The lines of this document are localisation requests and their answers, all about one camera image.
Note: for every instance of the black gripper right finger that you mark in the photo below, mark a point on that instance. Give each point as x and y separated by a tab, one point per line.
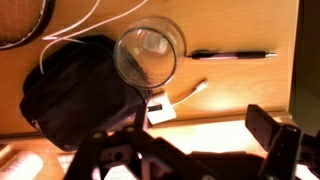
283	150

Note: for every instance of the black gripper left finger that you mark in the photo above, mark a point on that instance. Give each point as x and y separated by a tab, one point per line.
141	116

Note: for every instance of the black pen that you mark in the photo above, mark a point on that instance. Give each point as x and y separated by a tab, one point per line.
233	55

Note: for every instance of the clear glass jar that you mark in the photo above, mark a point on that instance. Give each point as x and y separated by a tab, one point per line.
150	53

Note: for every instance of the wooden shelf unit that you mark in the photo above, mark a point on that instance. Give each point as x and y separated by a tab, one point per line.
206	133

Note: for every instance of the dark zippered pouch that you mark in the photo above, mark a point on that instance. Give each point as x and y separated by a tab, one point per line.
76	96

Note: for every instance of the tennis racket with white frame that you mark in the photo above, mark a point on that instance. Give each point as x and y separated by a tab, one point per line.
20	20

